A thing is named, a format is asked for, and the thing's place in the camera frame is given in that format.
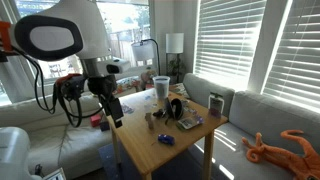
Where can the orange octopus plush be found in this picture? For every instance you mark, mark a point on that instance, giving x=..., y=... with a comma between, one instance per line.
x=283, y=156

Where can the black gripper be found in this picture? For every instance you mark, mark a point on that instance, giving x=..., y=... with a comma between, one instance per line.
x=103, y=86

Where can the clear plastic cup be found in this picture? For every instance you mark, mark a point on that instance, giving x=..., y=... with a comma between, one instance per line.
x=161, y=88

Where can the floor lamp cylinder shade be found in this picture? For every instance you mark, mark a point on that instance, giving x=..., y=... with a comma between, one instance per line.
x=174, y=42

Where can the brown plush toy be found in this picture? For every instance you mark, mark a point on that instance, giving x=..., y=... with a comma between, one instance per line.
x=148, y=76

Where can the blue toy car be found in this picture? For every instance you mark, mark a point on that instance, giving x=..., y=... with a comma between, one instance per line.
x=165, y=139

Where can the colourful patterned cloth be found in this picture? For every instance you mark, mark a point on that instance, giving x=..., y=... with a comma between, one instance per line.
x=128, y=86

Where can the black wrist camera orange mount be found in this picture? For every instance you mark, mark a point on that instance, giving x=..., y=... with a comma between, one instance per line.
x=71, y=87

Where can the black headphones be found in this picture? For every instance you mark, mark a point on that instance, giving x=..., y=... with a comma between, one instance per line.
x=176, y=114

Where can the potted green plant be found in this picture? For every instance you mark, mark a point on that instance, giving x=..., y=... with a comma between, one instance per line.
x=173, y=68

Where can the white edged board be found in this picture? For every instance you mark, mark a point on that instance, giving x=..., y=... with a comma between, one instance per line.
x=55, y=175

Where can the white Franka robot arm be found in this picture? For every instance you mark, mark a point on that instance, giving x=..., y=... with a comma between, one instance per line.
x=66, y=20

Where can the gray fabric sofa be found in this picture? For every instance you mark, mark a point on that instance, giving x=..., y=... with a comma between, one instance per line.
x=266, y=116

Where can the small colourful stickers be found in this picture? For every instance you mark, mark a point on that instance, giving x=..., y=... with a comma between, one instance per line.
x=190, y=110

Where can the white leather sofa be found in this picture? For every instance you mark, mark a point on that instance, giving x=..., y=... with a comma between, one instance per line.
x=56, y=143

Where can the arc lamp white shade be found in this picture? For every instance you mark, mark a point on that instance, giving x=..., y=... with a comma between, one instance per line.
x=143, y=50

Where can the colourful flat card package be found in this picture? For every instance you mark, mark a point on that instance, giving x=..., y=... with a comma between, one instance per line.
x=189, y=122

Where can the light wooden table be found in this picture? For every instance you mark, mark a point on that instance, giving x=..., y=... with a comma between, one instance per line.
x=156, y=156

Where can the wide white window blinds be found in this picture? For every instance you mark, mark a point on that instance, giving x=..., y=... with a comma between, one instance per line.
x=230, y=40

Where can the small red box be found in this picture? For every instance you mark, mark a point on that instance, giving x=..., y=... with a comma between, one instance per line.
x=95, y=120

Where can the dark blue rug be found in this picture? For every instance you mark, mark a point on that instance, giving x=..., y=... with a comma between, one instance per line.
x=110, y=163

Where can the small dark purple box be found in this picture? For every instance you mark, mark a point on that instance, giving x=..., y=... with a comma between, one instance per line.
x=104, y=126

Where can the black sunglasses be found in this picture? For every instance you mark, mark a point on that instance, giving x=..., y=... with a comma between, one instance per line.
x=159, y=113

